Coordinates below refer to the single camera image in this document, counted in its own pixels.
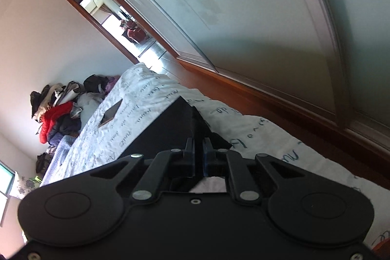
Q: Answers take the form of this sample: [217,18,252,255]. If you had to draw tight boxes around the black pants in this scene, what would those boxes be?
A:
[119,97,231,160]

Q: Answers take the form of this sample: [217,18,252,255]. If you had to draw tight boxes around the white script-print bedsheet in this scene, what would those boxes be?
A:
[42,63,389,248]

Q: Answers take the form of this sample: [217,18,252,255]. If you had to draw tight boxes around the black smartphone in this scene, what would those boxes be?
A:
[98,100,122,127]

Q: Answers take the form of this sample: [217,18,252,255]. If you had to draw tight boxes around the lavender striped blanket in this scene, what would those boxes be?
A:
[40,135,77,187]

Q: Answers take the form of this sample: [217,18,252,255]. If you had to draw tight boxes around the pile of clothes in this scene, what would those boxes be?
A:
[30,75,119,148]

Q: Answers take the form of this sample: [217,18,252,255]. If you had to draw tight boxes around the black bag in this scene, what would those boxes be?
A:
[36,153,54,175]

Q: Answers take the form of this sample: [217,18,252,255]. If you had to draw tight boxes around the red puffer jacket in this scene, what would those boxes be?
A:
[39,101,73,144]

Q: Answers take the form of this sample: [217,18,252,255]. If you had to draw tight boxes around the floral cushion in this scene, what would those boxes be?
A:
[10,175,40,200]

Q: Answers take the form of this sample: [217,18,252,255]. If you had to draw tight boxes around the window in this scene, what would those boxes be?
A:
[0,162,15,224]

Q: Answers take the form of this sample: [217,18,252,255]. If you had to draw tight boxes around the white wardrobe sliding door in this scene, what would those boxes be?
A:
[126,0,389,148]

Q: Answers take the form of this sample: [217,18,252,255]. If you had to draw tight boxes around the wooden door frame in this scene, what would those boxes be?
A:
[66,0,178,69]

